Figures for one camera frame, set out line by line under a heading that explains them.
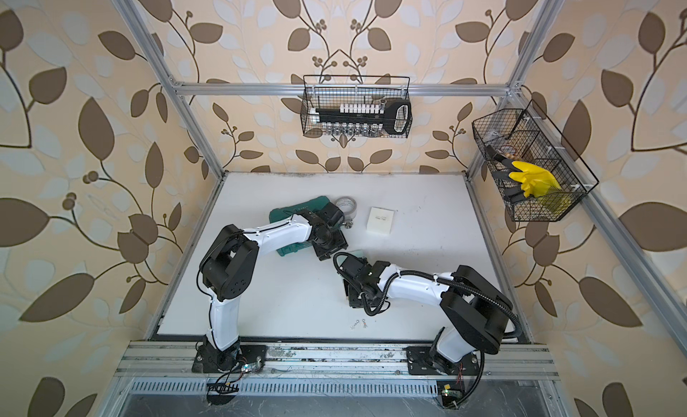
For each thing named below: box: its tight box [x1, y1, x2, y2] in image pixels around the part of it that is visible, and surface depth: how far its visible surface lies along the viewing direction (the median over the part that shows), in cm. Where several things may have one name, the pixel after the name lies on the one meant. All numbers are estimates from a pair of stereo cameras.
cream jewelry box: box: [365, 205, 396, 237], surface depth 104 cm
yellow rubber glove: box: [508, 161, 562, 198], surface depth 68 cm
